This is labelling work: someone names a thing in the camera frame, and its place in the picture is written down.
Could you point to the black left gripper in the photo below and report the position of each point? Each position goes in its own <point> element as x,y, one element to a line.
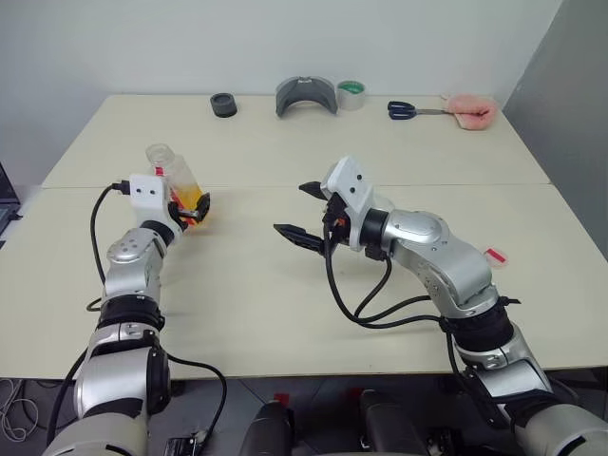
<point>180,216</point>

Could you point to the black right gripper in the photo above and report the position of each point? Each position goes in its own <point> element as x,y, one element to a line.
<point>338,223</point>

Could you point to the clear bottle with orange liquid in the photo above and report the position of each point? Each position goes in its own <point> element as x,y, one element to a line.
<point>183,180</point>

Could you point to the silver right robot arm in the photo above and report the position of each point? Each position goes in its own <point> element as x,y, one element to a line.
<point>442,266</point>

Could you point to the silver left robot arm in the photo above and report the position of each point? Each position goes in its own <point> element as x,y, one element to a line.
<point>128,275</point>

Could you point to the black round tape roll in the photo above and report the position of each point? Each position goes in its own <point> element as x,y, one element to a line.
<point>224,105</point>

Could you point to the grey curved visor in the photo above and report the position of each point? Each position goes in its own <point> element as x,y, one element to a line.
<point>285,97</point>

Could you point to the silver tape roll green core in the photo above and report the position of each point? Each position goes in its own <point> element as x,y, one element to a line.
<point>351,97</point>

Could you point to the small red block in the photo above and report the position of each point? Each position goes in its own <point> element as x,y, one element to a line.
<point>282,398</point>

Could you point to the pink cloth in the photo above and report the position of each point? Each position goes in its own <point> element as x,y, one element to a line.
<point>470,111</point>

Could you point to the dark rounded shape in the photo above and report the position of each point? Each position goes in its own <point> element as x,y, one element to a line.
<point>389,427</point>
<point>268,432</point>

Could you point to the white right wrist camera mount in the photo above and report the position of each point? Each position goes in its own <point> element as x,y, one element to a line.
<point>351,190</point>

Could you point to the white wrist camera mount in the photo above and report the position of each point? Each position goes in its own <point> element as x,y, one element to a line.
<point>149,195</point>
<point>351,190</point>

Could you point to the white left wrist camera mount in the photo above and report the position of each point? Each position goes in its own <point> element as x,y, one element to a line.
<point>149,195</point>

